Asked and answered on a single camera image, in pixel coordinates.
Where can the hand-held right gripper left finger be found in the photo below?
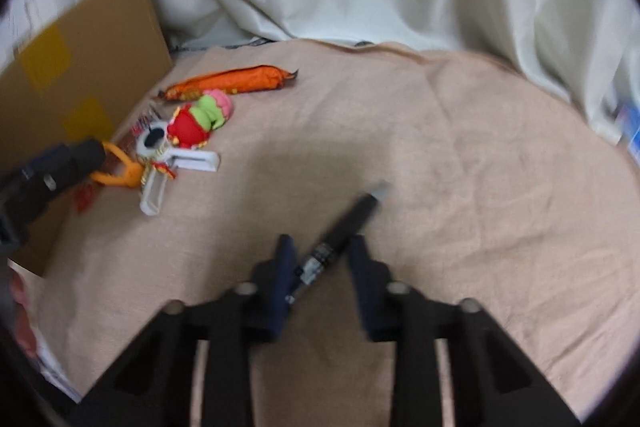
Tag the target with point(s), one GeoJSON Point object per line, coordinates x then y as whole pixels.
{"type": "Point", "coordinates": [282, 287]}

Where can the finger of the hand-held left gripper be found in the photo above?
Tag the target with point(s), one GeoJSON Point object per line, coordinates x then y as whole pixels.
{"type": "Point", "coordinates": [47, 158]}
{"type": "Point", "coordinates": [82, 163]}

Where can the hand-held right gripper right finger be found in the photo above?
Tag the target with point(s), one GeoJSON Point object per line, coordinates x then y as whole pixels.
{"type": "Point", "coordinates": [362, 287]}

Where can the black pen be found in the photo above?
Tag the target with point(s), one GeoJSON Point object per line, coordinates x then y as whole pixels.
{"type": "Point", "coordinates": [345, 227]}

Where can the brown cardboard box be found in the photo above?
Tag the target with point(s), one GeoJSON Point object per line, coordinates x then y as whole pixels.
{"type": "Point", "coordinates": [100, 37]}

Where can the small red charm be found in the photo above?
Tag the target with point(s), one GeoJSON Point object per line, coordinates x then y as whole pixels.
{"type": "Point", "coordinates": [84, 202]}

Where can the dark red striped packet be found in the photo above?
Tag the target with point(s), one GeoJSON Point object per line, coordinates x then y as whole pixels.
{"type": "Point", "coordinates": [142, 127]}

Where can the white plastic tool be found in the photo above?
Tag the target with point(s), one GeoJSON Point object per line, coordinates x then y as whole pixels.
{"type": "Point", "coordinates": [195, 161]}

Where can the red and green candy pack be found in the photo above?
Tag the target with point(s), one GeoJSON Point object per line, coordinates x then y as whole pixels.
{"type": "Point", "coordinates": [192, 127]}

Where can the orange pouch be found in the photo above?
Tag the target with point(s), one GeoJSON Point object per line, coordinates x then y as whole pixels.
{"type": "Point", "coordinates": [235, 79]}

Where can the blue tissue pack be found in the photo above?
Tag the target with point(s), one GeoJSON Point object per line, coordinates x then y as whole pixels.
{"type": "Point", "coordinates": [631, 127]}

